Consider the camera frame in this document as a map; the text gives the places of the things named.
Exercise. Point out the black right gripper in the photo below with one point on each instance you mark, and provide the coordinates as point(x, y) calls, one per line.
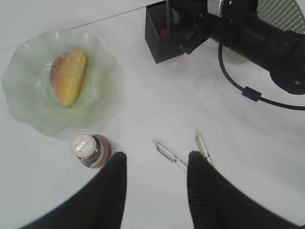
point(288, 73)

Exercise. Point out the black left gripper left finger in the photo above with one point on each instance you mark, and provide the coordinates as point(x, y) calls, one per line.
point(98, 205)

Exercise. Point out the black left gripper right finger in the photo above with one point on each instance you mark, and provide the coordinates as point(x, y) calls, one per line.
point(217, 204)

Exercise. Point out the brown Nescafe coffee bottle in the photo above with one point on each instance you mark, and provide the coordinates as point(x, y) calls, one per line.
point(93, 151)

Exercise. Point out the beige grip patterned pen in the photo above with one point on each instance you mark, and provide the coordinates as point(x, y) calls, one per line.
point(202, 147)

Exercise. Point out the pink pencil sharpener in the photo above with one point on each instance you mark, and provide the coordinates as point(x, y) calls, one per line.
point(164, 32)

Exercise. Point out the sugared bread roll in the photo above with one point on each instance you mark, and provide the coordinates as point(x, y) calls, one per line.
point(67, 75)

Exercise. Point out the transparent plastic ruler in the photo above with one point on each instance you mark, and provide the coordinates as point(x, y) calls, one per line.
point(168, 17)

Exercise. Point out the light green plastic basket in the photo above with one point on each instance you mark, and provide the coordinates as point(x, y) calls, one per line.
point(264, 38)

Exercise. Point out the grey grip patterned pen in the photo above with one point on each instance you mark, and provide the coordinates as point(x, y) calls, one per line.
point(169, 155)

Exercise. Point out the black mesh pen holder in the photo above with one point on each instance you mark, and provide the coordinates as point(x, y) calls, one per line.
point(168, 47)

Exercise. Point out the pale green wavy plate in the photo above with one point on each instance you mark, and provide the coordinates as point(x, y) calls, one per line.
point(26, 82)

